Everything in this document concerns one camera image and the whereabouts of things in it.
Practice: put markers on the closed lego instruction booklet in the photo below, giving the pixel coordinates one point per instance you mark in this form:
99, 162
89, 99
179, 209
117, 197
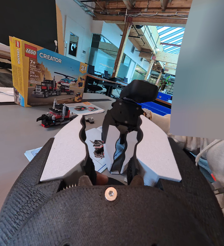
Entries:
85, 108

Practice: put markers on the black and red lego truck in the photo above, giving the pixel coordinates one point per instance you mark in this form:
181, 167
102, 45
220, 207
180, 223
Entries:
56, 115

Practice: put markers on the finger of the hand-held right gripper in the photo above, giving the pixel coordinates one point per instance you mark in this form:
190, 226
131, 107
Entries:
130, 149
111, 148

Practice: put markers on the yellow lego set box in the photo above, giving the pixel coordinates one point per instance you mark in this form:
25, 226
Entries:
46, 76

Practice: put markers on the blue labelled storage bin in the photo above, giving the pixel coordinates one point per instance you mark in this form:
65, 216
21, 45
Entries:
164, 96

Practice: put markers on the blue plastic bin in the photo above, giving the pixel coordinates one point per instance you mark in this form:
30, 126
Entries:
156, 108

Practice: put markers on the black office chair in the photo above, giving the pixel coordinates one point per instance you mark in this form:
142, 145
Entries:
93, 76

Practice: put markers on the small grey lego sub-assembly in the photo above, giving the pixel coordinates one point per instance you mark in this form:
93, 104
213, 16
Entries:
89, 119

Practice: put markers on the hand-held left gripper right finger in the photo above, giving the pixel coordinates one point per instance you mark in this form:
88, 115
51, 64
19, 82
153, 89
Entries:
158, 155

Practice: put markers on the lego instruction booklet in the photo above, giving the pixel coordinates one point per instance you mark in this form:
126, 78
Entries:
98, 165
85, 108

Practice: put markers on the grey lego tile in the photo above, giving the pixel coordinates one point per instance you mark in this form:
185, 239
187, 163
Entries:
114, 172

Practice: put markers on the person's right forearm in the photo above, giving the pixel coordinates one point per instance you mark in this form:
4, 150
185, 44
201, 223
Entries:
162, 123

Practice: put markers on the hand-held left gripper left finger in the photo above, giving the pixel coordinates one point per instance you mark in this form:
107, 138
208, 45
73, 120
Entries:
65, 153

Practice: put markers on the black phone sign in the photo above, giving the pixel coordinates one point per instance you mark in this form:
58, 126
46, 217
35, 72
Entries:
73, 47

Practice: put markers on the brown office desk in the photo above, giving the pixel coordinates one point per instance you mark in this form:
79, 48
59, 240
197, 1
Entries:
104, 78

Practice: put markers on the green potted plant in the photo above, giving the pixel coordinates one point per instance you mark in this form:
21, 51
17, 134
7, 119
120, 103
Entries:
165, 80

